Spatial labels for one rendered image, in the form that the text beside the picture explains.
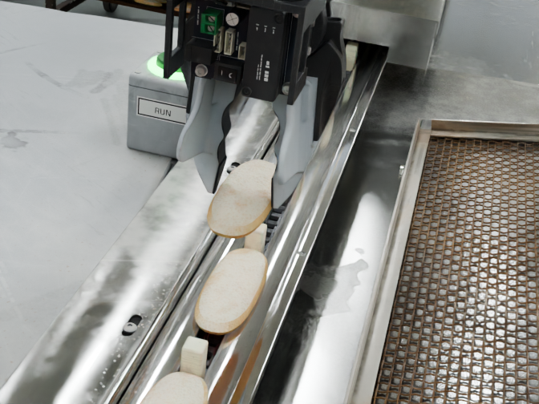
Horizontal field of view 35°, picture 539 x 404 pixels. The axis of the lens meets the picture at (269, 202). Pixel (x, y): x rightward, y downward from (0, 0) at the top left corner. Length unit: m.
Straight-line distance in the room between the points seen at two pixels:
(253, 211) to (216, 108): 0.07
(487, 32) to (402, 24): 0.35
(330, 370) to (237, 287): 0.08
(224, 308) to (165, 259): 0.06
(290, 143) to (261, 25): 0.08
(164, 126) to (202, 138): 0.27
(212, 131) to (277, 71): 0.10
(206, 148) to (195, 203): 0.13
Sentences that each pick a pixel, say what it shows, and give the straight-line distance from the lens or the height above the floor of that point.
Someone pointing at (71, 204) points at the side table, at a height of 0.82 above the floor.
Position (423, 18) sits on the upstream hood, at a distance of 0.97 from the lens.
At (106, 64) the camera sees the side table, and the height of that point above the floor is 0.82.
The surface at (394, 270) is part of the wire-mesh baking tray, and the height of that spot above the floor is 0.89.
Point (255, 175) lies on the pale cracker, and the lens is 0.57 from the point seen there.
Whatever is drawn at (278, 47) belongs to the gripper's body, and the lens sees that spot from 0.44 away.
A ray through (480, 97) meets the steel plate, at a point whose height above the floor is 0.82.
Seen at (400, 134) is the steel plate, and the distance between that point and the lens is 0.92.
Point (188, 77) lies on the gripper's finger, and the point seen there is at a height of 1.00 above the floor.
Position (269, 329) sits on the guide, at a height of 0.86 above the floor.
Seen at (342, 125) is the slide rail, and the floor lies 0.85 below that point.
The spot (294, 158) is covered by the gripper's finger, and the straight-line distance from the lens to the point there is 0.51.
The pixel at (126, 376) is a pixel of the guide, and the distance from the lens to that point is 0.51.
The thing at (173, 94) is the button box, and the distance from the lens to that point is 0.78.
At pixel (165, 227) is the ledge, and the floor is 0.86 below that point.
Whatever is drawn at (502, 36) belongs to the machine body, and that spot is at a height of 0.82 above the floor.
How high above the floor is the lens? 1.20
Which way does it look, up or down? 30 degrees down
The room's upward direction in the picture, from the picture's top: 8 degrees clockwise
